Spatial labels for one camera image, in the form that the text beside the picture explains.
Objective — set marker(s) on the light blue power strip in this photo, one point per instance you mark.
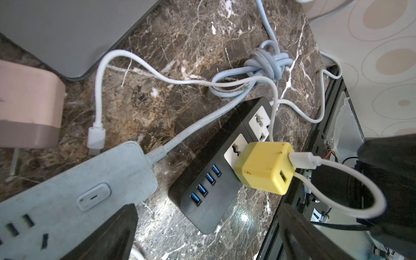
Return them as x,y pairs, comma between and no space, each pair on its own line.
50,219

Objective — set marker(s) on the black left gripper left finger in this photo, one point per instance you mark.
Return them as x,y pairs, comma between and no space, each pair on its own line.
111,241

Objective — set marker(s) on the dark grey laptop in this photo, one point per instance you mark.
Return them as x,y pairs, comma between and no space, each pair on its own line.
71,37

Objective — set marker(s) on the yellow charger adapter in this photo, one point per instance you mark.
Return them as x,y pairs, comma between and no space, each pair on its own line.
266,166

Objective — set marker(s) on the black power strip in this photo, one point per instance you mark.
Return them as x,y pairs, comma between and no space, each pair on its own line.
208,186

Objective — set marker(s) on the pink charger adapter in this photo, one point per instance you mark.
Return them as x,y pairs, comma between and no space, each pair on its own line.
32,102

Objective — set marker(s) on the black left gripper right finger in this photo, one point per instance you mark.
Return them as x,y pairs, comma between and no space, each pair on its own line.
302,241

